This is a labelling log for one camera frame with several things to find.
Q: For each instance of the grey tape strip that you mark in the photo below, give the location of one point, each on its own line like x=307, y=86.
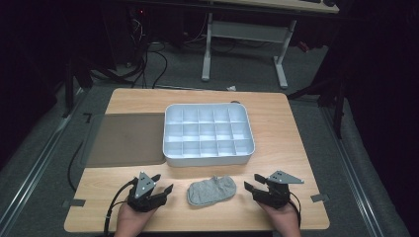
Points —
x=320, y=197
x=75, y=203

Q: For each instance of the black tape corner mark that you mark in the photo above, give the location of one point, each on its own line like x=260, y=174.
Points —
x=88, y=116

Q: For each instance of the grey sock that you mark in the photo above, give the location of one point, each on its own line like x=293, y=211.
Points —
x=210, y=191

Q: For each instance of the grey-brown mat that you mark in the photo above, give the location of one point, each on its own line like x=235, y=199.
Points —
x=126, y=140

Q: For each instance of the small red object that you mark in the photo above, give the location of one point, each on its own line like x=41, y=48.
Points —
x=303, y=46

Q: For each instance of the person's left hand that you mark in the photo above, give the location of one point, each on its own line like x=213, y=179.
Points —
x=131, y=222

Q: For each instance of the white compartment storage box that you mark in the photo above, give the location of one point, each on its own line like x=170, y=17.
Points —
x=207, y=133

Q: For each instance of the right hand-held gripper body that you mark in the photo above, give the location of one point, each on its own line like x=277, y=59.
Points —
x=276, y=194

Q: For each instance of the white paper scrap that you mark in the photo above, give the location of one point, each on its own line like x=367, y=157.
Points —
x=231, y=88

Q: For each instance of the person's right hand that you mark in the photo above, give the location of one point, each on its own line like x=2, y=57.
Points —
x=283, y=222

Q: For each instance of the black metal stand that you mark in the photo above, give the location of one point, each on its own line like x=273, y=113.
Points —
x=332, y=95
x=74, y=82

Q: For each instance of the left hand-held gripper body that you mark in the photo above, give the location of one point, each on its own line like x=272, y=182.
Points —
x=145, y=197

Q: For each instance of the white-framed desk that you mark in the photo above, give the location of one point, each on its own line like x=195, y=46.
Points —
x=247, y=31

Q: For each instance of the metal floor rail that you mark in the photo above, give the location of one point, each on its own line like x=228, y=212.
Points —
x=352, y=177
x=36, y=164

